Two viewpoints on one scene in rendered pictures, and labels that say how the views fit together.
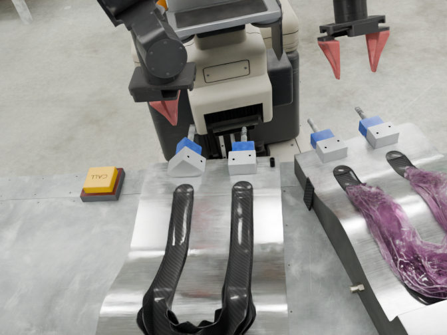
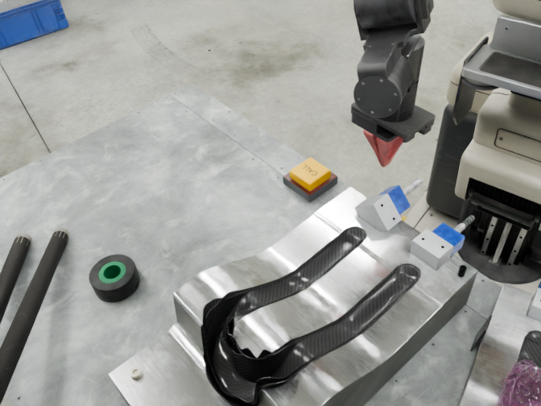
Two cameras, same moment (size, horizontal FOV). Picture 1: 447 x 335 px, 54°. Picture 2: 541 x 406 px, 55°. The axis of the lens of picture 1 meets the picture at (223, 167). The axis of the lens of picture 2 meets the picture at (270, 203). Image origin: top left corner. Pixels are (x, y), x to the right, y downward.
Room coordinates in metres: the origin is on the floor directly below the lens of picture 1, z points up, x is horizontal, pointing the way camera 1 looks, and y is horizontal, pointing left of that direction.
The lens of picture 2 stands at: (0.04, -0.19, 1.54)
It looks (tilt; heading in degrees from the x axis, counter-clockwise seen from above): 45 degrees down; 42
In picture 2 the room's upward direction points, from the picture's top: 5 degrees counter-clockwise
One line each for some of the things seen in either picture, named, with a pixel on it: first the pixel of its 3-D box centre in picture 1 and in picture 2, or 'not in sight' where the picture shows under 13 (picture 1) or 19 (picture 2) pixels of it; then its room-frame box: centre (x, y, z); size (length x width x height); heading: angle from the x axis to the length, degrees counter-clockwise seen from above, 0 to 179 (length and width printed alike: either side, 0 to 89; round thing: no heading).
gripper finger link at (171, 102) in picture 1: (162, 102); (382, 136); (0.60, 0.08, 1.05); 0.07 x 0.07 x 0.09; 79
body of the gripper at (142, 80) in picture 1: (159, 64); (394, 98); (0.60, 0.07, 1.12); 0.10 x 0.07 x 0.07; 79
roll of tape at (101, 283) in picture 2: not in sight; (114, 277); (0.27, 0.40, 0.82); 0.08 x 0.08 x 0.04
